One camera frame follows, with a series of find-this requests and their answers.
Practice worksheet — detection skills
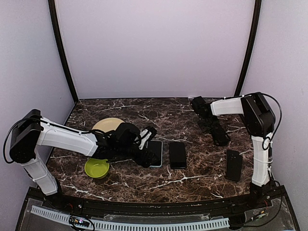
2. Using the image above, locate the green bowl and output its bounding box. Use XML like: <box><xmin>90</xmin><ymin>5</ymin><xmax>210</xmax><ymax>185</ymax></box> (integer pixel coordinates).
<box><xmin>84</xmin><ymin>158</ymin><xmax>110</xmax><ymax>180</ymax></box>

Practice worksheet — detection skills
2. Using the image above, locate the left black frame post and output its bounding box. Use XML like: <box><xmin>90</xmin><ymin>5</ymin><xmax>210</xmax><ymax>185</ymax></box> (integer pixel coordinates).
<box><xmin>48</xmin><ymin>0</ymin><xmax>79</xmax><ymax>104</ymax></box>

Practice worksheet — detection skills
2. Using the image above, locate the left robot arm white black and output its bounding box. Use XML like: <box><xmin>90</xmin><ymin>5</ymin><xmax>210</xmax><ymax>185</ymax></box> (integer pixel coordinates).
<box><xmin>3</xmin><ymin>109</ymin><xmax>157</xmax><ymax>210</ymax></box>

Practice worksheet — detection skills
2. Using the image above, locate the white cable duct strip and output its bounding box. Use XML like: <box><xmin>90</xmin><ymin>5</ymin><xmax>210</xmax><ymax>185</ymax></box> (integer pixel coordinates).
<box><xmin>30</xmin><ymin>205</ymin><xmax>230</xmax><ymax>231</ymax></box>

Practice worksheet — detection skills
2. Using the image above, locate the black frame post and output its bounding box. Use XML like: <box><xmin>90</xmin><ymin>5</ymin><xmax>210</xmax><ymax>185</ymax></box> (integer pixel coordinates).
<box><xmin>48</xmin><ymin>0</ymin><xmax>79</xmax><ymax>104</ymax></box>
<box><xmin>234</xmin><ymin>0</ymin><xmax>262</xmax><ymax>96</ymax></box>

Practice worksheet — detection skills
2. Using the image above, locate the black front rail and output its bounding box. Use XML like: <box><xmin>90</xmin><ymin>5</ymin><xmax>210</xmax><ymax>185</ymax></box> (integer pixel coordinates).
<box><xmin>28</xmin><ymin>187</ymin><xmax>284</xmax><ymax>218</ymax></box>

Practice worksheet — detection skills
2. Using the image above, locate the black phone case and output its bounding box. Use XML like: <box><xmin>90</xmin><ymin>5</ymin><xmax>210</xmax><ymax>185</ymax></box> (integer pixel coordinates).
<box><xmin>210</xmin><ymin>127</ymin><xmax>231</xmax><ymax>147</ymax></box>
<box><xmin>168</xmin><ymin>142</ymin><xmax>188</xmax><ymax>169</ymax></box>

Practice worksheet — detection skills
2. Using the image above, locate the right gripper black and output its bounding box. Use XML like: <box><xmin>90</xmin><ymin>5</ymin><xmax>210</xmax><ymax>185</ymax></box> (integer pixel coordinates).
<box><xmin>198</xmin><ymin>115</ymin><xmax>220</xmax><ymax>132</ymax></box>

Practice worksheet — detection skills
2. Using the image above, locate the light blue phone case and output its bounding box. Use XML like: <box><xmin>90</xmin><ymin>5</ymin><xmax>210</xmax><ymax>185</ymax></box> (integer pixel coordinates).
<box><xmin>148</xmin><ymin>140</ymin><xmax>164</xmax><ymax>168</ymax></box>

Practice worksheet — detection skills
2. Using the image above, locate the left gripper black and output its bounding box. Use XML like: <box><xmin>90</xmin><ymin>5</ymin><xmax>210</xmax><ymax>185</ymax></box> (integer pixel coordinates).
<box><xmin>116</xmin><ymin>144</ymin><xmax>160</xmax><ymax>168</ymax></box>

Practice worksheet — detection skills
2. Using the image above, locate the beige round plate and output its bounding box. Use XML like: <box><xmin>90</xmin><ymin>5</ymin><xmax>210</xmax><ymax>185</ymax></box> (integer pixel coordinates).
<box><xmin>92</xmin><ymin>117</ymin><xmax>124</xmax><ymax>132</ymax></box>

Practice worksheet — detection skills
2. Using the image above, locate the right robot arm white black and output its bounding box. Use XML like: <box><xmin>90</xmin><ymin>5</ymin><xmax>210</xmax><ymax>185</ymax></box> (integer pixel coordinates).
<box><xmin>190</xmin><ymin>92</ymin><xmax>281</xmax><ymax>187</ymax></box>

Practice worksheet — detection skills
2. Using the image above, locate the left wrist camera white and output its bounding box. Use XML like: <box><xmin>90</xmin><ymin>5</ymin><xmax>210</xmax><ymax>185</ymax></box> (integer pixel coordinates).
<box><xmin>135</xmin><ymin>126</ymin><xmax>157</xmax><ymax>150</ymax></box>

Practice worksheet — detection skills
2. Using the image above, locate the right black frame post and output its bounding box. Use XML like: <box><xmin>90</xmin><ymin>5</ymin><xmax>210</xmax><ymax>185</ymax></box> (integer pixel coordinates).
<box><xmin>234</xmin><ymin>0</ymin><xmax>262</xmax><ymax>96</ymax></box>

